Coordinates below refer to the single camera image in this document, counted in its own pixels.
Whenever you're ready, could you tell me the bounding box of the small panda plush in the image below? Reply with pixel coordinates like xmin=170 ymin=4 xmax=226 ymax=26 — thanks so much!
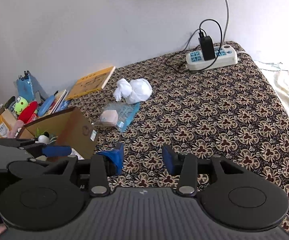
xmin=35 ymin=128 xmax=58 ymax=144

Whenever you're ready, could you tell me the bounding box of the pink toy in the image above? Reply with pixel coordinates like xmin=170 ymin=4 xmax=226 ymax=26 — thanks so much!
xmin=93 ymin=102 xmax=140 ymax=132

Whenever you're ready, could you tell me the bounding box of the white cloth bundle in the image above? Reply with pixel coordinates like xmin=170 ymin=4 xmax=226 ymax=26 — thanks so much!
xmin=113 ymin=79 xmax=153 ymax=104

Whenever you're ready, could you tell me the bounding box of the pink cloth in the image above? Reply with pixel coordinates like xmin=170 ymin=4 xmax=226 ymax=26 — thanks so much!
xmin=7 ymin=120 xmax=24 ymax=138

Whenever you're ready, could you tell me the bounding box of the brown cardboard box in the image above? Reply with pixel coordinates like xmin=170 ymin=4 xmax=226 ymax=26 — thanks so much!
xmin=17 ymin=107 xmax=99 ymax=159

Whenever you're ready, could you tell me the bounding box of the orange white package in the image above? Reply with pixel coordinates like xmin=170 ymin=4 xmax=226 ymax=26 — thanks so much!
xmin=0 ymin=109 xmax=17 ymax=138

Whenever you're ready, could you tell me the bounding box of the blue pencil case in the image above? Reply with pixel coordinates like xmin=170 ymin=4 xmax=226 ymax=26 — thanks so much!
xmin=38 ymin=95 xmax=55 ymax=117

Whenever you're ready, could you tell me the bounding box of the red plush toy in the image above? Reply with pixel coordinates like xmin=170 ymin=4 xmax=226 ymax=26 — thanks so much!
xmin=18 ymin=101 xmax=38 ymax=124

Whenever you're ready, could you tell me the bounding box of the picture book stack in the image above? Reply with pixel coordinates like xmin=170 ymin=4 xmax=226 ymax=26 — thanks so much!
xmin=47 ymin=89 xmax=68 ymax=114

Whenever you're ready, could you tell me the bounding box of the small green frog head toy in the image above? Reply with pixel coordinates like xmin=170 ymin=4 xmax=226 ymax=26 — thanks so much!
xmin=14 ymin=96 xmax=28 ymax=115

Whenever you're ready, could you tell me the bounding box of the patterned brown bed cover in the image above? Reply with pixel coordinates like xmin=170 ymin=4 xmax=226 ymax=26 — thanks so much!
xmin=71 ymin=53 xmax=289 ymax=233

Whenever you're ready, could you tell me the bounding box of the yellow book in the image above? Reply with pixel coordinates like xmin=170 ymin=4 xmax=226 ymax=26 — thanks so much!
xmin=66 ymin=66 xmax=116 ymax=100

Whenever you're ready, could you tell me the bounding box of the white power strip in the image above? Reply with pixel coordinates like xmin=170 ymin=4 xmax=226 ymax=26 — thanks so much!
xmin=186 ymin=44 xmax=238 ymax=72

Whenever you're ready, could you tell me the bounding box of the black charger adapter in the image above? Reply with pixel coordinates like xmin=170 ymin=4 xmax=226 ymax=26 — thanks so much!
xmin=199 ymin=31 xmax=215 ymax=61

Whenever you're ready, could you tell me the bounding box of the black charger cable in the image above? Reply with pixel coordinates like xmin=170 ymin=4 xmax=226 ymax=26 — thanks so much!
xmin=164 ymin=18 xmax=223 ymax=74

